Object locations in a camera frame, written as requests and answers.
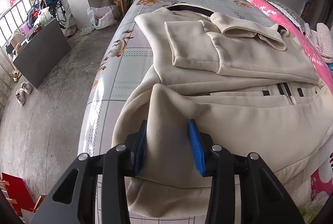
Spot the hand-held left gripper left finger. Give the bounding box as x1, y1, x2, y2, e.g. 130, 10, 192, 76
31, 120, 147, 224

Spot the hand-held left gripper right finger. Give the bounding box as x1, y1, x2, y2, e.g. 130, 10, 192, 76
188, 120, 305, 224

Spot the cream zip jacket black trim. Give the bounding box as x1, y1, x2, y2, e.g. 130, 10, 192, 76
112, 4, 333, 217

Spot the pile of clothes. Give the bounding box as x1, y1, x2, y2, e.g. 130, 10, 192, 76
26, 0, 59, 28

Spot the bed with plaid floral sheet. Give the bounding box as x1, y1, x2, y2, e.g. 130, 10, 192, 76
77, 0, 333, 224

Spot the cardboard box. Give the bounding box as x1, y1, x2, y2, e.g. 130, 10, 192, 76
20, 195, 47, 217

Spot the red box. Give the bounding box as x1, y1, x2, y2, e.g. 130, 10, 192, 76
0, 172, 36, 217

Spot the white sneaker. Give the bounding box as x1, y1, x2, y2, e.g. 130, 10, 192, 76
21, 82, 33, 95
16, 90, 26, 106

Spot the green fluffy cloth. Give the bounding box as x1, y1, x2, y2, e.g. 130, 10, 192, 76
299, 207, 322, 224

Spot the white plastic bag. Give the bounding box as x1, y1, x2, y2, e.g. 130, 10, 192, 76
87, 6, 117, 30

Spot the grey cabinet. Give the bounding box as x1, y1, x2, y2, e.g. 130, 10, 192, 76
12, 18, 71, 89

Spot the pink white fleece blanket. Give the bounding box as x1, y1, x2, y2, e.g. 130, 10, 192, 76
246, 0, 333, 210

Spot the wheelchair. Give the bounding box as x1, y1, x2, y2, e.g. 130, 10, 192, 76
54, 0, 68, 30

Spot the grey lace pillow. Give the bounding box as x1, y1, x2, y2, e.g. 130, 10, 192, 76
265, 1, 305, 30

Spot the checked pink white cloth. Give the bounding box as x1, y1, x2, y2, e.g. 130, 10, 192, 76
304, 22, 333, 63

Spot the metal window railing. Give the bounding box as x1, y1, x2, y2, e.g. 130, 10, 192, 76
0, 0, 35, 108

